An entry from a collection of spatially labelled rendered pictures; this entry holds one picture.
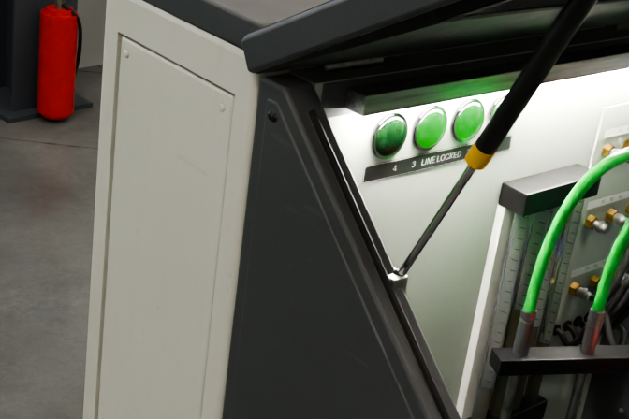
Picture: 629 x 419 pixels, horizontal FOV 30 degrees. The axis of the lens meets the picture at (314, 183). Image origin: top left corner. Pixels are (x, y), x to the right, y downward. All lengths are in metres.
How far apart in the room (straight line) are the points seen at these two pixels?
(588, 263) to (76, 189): 2.98
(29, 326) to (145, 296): 2.15
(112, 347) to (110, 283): 0.08
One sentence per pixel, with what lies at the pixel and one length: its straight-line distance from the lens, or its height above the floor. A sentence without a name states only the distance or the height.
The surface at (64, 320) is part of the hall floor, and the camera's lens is 3.54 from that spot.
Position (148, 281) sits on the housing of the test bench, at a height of 1.15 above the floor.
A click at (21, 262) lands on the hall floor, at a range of 3.85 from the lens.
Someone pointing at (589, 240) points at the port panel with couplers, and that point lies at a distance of 1.59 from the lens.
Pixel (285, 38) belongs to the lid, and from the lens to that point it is 1.05.
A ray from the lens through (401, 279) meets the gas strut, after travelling 1.07.
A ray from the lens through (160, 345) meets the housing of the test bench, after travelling 1.36.
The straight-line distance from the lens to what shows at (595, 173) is 1.29.
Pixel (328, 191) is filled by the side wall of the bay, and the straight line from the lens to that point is 1.07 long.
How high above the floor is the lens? 1.80
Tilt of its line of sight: 23 degrees down
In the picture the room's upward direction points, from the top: 8 degrees clockwise
